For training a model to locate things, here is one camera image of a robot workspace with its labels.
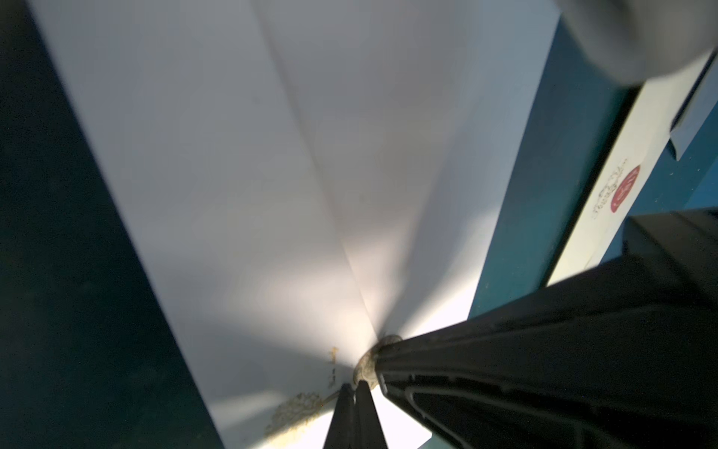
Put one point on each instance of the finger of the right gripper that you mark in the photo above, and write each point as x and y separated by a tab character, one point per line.
621	356

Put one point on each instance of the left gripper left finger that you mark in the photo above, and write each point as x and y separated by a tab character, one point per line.
341	433

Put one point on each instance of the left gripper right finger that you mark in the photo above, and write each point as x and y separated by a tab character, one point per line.
368	431

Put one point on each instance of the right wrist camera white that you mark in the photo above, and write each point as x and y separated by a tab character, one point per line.
634	41

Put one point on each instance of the yellow envelope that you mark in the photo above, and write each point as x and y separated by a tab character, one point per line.
644	135

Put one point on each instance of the white paper sheet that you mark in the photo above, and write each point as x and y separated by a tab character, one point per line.
300	179

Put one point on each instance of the grey envelope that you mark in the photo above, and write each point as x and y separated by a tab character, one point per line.
697	107

